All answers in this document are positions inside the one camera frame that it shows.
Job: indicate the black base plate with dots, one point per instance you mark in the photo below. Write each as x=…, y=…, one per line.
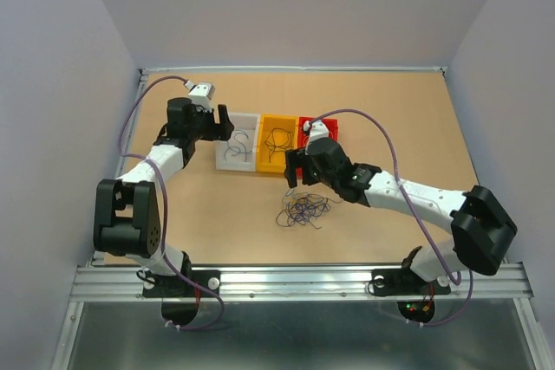
x=398, y=282
x=155, y=286

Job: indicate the aluminium back rail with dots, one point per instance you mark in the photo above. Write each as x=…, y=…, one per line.
x=292, y=68

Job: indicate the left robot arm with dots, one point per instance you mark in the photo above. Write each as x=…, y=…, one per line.
x=131, y=212

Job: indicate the white plastic bin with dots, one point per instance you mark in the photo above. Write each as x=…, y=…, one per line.
x=239, y=153

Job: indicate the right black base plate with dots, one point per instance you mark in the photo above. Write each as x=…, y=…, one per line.
x=398, y=282

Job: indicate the yellow plastic bin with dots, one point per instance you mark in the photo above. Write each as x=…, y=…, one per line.
x=277, y=134

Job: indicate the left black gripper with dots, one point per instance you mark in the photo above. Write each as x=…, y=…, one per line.
x=221, y=132

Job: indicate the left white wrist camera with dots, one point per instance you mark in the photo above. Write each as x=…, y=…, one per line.
x=201, y=95

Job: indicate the aluminium left side rail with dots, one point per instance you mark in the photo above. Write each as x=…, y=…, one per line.
x=123, y=145

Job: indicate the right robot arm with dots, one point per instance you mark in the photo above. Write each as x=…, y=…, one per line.
x=480, y=228

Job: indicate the red plastic bin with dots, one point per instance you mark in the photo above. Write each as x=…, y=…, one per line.
x=331, y=124

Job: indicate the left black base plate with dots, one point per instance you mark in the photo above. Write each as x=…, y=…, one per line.
x=155, y=286

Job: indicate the aluminium front rail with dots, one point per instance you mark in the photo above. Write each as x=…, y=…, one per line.
x=289, y=283

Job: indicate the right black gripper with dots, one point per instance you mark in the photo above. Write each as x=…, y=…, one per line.
x=295, y=159

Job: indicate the aluminium rail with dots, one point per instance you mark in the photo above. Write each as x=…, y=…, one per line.
x=123, y=145
x=292, y=68
x=289, y=283

